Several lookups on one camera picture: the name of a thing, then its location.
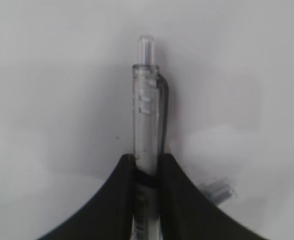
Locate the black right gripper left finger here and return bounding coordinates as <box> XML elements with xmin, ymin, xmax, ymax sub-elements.
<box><xmin>41</xmin><ymin>154</ymin><xmax>135</xmax><ymax>240</ymax></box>

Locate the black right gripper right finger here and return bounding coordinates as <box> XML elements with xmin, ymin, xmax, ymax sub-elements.
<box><xmin>158</xmin><ymin>154</ymin><xmax>261</xmax><ymax>240</ymax></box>

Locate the silver grey pen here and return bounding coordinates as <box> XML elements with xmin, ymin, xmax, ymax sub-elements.
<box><xmin>132</xmin><ymin>35</ymin><xmax>166</xmax><ymax>240</ymax></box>

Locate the light blue pen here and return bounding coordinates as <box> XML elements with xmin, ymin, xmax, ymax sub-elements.
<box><xmin>198</xmin><ymin>178</ymin><xmax>235</xmax><ymax>206</ymax></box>

